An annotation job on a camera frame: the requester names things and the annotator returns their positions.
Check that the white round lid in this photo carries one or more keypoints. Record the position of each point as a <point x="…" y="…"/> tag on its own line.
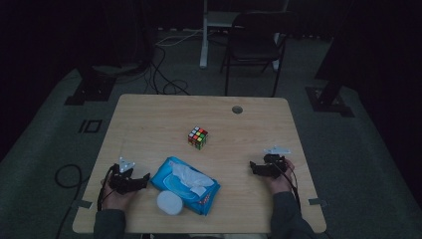
<point x="169" y="203"/>

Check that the blue wet wipes pack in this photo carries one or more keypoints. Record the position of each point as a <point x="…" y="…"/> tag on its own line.
<point x="172" y="187"/>

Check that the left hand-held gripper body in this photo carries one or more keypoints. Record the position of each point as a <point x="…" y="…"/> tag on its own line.
<point x="122" y="181"/>

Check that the black folding chair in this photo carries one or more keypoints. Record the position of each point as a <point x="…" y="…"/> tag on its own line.
<point x="253" y="46"/>

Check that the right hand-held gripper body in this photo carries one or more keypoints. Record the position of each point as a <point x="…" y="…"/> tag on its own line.
<point x="273" y="166"/>

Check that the person's left hand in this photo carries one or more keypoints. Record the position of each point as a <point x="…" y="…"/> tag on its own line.
<point x="114" y="200"/>

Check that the grey table grommet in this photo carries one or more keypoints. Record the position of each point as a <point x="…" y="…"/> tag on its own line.
<point x="237" y="109"/>

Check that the multicoloured puzzle cube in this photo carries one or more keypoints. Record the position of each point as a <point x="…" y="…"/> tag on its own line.
<point x="198" y="137"/>

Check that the grey tape strip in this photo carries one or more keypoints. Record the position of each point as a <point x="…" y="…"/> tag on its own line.
<point x="82" y="203"/>
<point x="317" y="201"/>

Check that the black stand base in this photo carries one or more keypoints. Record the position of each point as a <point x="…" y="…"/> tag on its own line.
<point x="328" y="99"/>
<point x="91" y="88"/>

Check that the person's right hand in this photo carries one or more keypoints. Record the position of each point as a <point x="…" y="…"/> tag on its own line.
<point x="282" y="184"/>

